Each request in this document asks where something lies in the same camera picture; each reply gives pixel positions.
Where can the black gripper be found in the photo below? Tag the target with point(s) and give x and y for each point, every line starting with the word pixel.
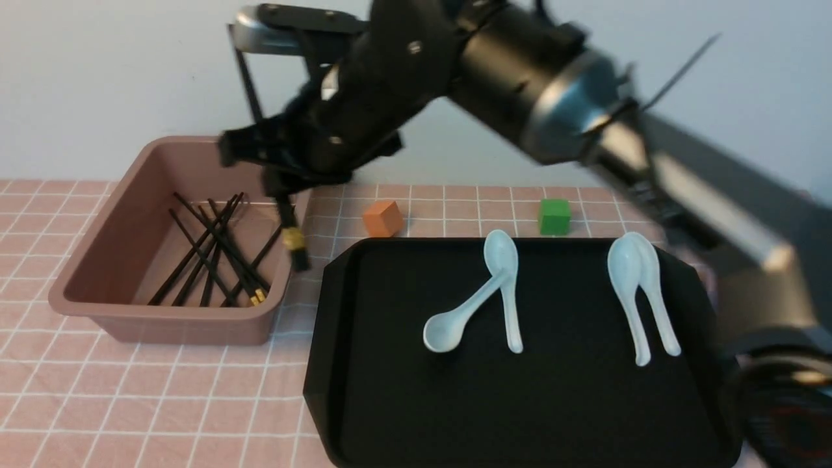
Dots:
pixel 366 79

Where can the black chopstick in bin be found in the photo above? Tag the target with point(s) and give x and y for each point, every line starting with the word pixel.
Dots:
pixel 161 293
pixel 200 249
pixel 257 260
pixel 213 278
pixel 258 276
pixel 227 241

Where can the black serving tray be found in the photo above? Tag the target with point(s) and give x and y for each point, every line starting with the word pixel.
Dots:
pixel 573 398

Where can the white spoon lying diagonal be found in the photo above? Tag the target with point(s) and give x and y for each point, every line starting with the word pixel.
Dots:
pixel 443 332

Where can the white spoon upright left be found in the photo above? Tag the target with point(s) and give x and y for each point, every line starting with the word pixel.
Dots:
pixel 501 258

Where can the white spoon front right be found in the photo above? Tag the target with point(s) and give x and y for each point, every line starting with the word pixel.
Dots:
pixel 624 266

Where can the green cube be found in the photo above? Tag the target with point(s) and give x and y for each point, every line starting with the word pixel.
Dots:
pixel 554 217

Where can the white spoon back right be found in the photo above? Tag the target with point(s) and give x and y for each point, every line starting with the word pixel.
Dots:
pixel 651 284

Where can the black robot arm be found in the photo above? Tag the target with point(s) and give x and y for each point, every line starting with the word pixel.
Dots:
pixel 541 87

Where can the black chopstick gold band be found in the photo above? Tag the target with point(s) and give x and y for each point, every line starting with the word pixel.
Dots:
pixel 292 235
pixel 246 79

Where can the orange cube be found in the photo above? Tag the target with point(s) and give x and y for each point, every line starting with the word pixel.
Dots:
pixel 383 219

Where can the brown plastic bin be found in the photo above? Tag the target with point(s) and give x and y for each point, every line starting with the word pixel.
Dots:
pixel 136 242

